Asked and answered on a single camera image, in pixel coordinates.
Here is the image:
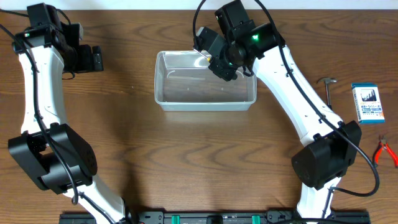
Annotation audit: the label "black yellow screwdriver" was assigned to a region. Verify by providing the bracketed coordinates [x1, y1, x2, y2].
[192, 47, 211, 62]

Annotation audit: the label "black cable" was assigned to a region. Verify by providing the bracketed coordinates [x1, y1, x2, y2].
[0, 8, 118, 224]
[192, 0, 381, 218]

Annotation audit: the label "right black cable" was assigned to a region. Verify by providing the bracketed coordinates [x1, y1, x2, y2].
[192, 0, 381, 218]

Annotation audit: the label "clear plastic storage box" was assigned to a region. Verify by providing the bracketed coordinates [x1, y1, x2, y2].
[154, 50, 257, 111]

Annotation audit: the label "left black cable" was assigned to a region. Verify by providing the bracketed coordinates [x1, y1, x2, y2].
[0, 8, 118, 224]

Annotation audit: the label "red handled pliers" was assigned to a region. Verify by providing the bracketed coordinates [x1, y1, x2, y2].
[373, 135, 397, 168]

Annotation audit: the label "blue white cardboard box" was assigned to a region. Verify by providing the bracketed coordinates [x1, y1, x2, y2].
[351, 82, 385, 124]

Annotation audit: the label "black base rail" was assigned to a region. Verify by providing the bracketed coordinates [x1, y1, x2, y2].
[58, 208, 371, 224]

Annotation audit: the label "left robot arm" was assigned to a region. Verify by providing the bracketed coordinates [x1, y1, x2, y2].
[8, 3, 132, 223]

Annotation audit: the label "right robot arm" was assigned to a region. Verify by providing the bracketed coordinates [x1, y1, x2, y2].
[195, 1, 361, 220]

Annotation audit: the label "small steel hammer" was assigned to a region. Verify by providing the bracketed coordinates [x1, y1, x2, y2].
[317, 77, 338, 110]

